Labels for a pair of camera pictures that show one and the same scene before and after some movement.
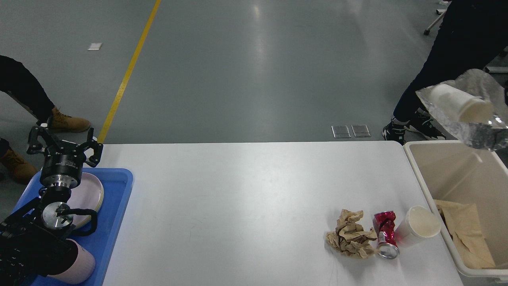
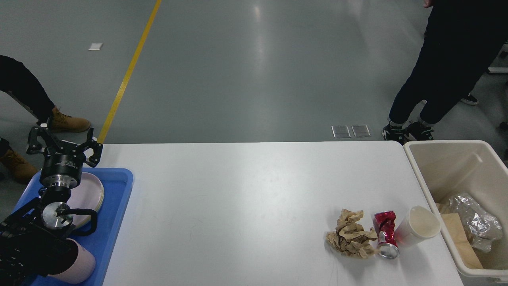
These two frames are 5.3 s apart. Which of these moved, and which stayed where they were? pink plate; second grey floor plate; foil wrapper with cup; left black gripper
Moved: foil wrapper with cup
Stayed: second grey floor plate; pink plate; left black gripper
